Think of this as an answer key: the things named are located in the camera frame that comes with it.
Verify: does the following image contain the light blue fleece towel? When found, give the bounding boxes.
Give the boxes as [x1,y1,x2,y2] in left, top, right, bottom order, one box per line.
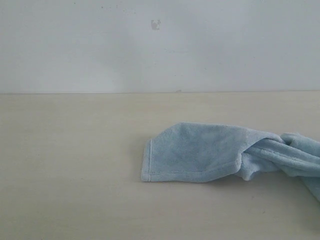
[140,122,320,199]

